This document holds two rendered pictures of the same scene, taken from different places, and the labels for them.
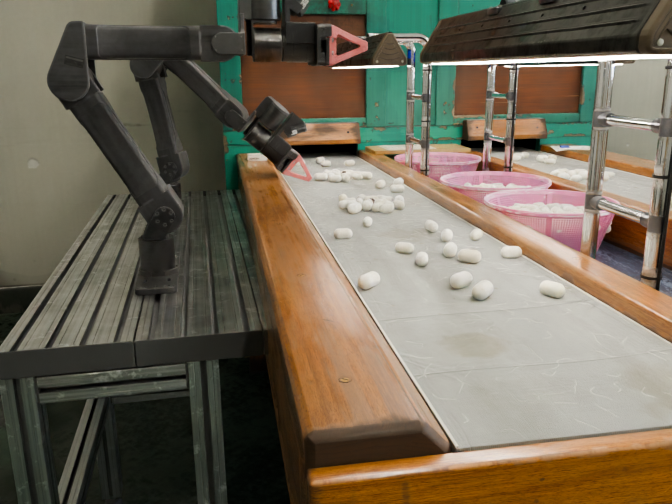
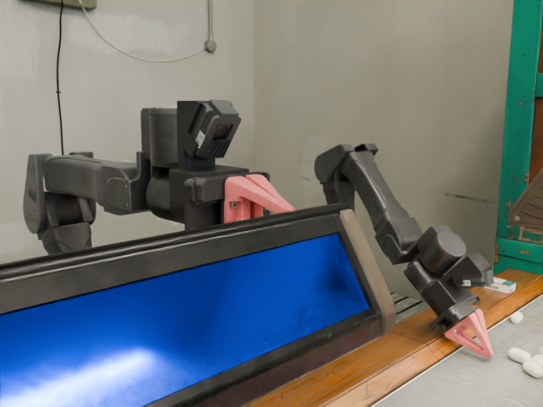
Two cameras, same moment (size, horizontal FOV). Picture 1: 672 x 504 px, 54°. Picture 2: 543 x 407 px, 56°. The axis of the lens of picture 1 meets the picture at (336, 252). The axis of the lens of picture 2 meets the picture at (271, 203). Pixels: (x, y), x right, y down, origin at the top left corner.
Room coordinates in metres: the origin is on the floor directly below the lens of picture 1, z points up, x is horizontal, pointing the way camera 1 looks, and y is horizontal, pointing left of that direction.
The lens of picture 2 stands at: (0.96, -0.41, 1.16)
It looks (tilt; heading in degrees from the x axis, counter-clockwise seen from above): 10 degrees down; 56
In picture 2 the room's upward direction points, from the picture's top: straight up
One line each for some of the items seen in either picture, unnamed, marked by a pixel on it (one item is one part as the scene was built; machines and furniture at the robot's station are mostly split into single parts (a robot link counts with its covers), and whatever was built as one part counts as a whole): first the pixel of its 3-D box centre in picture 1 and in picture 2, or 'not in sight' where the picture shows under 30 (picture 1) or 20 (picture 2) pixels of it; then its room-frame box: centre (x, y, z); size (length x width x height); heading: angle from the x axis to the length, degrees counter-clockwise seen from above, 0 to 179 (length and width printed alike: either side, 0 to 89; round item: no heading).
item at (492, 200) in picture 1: (548, 222); not in sight; (1.32, -0.44, 0.72); 0.27 x 0.27 x 0.10
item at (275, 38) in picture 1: (266, 41); (179, 191); (1.18, 0.12, 1.08); 0.07 x 0.06 x 0.07; 102
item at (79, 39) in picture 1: (147, 62); (94, 200); (1.14, 0.31, 1.05); 0.30 x 0.09 x 0.12; 102
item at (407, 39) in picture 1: (389, 120); not in sight; (1.82, -0.15, 0.90); 0.20 x 0.19 x 0.45; 10
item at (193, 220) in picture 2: (301, 45); (213, 203); (1.20, 0.06, 1.07); 0.10 x 0.07 x 0.07; 12
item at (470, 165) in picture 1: (437, 172); not in sight; (2.03, -0.32, 0.72); 0.27 x 0.27 x 0.10
